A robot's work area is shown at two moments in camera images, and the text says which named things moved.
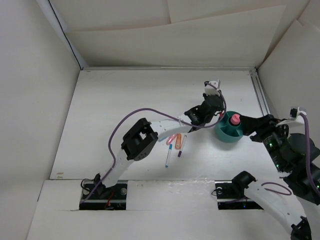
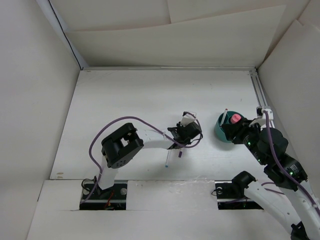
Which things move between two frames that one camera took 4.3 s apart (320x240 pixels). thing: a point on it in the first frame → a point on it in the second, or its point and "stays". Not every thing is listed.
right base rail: (231, 196) stays
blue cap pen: (170, 149) stays
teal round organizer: (226, 131) stays
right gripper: (250, 124) → (238, 129)
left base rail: (111, 198) stays
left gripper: (220, 109) → (178, 126)
